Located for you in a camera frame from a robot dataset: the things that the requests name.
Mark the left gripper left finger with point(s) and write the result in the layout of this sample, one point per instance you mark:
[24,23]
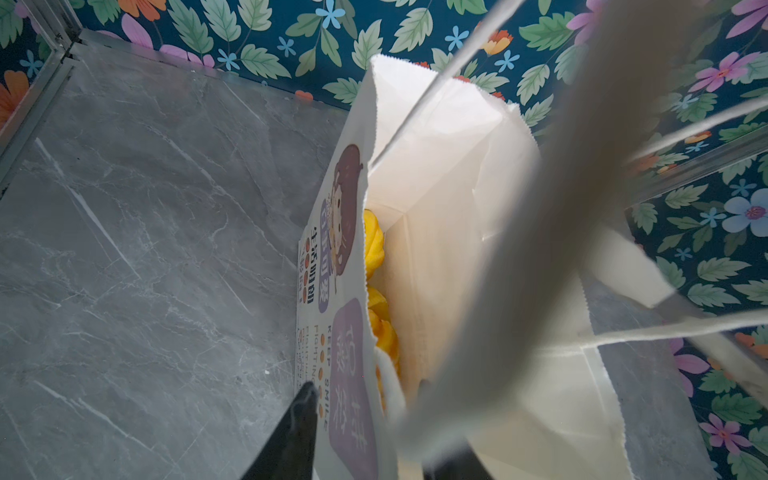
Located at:
[289,452]

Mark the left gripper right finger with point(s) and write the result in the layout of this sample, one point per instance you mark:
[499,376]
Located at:
[462,464]

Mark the golden croissant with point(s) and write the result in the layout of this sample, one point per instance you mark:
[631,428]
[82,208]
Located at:
[386,337]

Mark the white paper bag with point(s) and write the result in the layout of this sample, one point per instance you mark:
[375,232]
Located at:
[502,280]

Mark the small round striped bun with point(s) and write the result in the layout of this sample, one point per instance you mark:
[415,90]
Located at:
[374,253]

